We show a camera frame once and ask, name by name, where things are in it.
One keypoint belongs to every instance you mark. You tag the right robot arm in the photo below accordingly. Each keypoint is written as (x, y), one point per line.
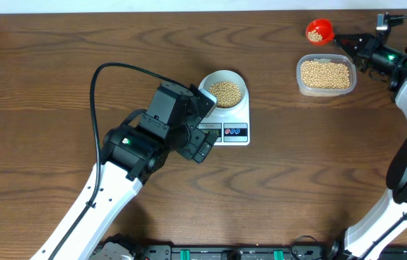
(388, 217)

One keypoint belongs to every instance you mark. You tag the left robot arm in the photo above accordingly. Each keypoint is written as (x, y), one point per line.
(131, 152)

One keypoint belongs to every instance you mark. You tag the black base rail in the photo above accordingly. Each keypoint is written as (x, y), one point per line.
(112, 251)

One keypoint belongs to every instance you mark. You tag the white kitchen scale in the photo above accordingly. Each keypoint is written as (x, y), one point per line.
(232, 127)

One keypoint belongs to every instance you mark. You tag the clear plastic container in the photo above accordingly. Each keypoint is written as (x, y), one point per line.
(325, 58)

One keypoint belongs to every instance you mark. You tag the soybeans in container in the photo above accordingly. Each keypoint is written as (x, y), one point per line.
(329, 75)

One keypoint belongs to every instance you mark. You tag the grey bowl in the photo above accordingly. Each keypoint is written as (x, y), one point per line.
(226, 75)

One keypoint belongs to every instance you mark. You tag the soybeans in scoop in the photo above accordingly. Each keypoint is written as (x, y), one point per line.
(314, 36)

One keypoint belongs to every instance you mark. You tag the red measuring scoop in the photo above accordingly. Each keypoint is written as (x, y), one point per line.
(323, 27)

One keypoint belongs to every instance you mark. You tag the soybeans in bowl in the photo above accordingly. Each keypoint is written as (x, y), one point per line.
(228, 94)

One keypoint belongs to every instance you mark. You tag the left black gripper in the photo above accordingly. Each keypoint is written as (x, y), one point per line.
(197, 144)

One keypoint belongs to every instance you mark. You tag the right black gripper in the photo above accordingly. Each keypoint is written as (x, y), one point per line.
(363, 52)

